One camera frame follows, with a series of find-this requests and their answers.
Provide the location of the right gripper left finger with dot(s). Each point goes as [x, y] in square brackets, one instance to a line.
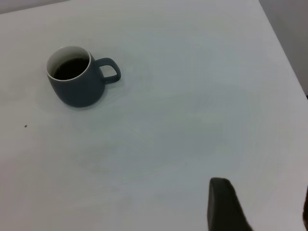
[223, 207]

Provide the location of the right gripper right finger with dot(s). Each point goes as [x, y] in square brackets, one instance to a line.
[306, 202]

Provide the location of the grey ceramic cup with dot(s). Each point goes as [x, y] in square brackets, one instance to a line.
[79, 91]

